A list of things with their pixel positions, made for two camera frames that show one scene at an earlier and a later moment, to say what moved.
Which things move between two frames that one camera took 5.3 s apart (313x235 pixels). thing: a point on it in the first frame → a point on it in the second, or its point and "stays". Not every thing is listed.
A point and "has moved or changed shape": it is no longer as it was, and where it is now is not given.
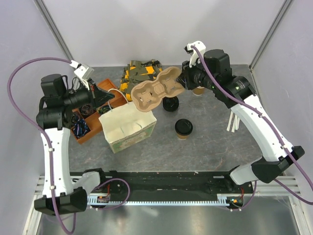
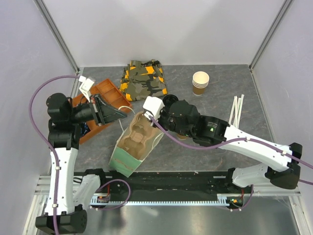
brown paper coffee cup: [182, 137] stays
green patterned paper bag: [126, 125] has moved or changed shape
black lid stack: [170, 104] stays
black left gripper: [97, 96] → [100, 107]
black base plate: [172, 182] stays
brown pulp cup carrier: [147, 96] → [141, 132]
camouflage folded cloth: [136, 72] stays
